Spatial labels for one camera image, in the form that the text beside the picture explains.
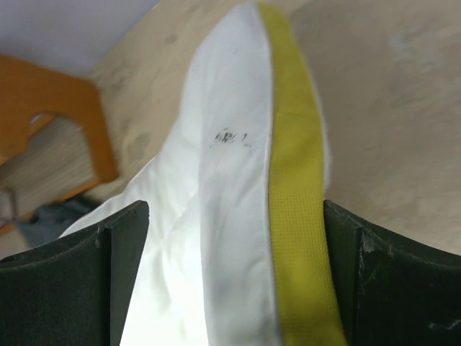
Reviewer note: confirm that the wooden shelf rack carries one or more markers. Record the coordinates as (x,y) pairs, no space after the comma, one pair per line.
(32,97)

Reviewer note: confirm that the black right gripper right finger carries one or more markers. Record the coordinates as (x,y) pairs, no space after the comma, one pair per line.
(391,290)

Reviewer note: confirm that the white and yellow pillow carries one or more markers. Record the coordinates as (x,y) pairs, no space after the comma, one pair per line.
(236,250)

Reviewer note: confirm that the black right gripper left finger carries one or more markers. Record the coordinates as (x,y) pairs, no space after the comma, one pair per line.
(75,290)

